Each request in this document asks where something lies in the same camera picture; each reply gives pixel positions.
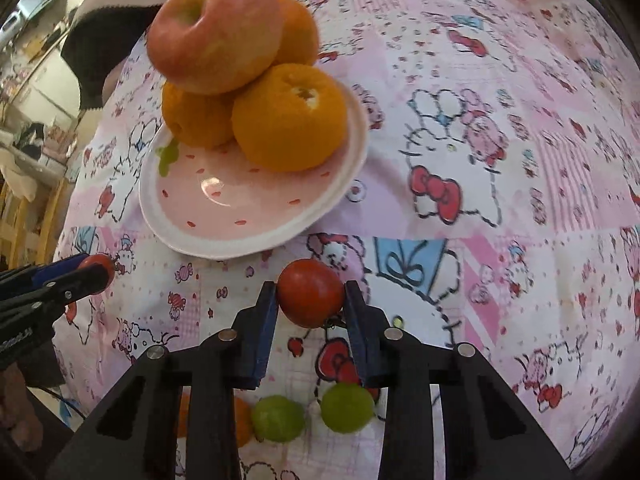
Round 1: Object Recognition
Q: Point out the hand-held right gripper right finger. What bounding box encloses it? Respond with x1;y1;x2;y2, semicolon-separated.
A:
342;280;576;480

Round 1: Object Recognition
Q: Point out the red apple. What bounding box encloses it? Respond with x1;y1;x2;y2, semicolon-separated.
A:
146;0;284;97

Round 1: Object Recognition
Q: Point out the wooden rack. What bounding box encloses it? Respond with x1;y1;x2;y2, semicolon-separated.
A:
0;180;68;266

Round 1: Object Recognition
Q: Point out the person's left hand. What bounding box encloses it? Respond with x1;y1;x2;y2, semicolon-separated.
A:
0;370;46;453

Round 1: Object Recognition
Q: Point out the pink cartoon printed blanket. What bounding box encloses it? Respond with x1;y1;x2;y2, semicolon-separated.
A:
52;0;640;480

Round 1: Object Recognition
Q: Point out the large bumpy orange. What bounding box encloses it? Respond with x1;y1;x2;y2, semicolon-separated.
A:
231;62;349;172

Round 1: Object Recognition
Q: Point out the small green tomato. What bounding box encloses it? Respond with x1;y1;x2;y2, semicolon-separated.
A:
251;395;306;443
320;382;376;434

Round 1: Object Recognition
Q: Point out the pink dotted plate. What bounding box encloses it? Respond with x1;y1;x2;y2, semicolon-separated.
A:
138;80;370;261

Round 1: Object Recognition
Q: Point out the small orange tomato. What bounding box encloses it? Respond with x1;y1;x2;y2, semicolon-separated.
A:
234;396;254;448
177;392;192;436

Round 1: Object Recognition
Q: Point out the large red tomato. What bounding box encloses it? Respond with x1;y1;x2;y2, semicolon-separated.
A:
276;258;347;329

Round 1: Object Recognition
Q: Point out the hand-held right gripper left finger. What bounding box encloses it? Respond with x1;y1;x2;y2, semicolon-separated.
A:
45;281;281;480

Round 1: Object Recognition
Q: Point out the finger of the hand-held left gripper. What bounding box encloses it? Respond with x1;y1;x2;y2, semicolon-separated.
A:
0;253;91;291
0;262;117;332

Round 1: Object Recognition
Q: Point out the round orange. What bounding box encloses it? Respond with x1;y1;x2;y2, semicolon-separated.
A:
161;80;238;149
272;0;321;67

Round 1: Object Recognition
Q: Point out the small red tomato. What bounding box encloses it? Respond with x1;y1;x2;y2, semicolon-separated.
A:
79;253;117;286

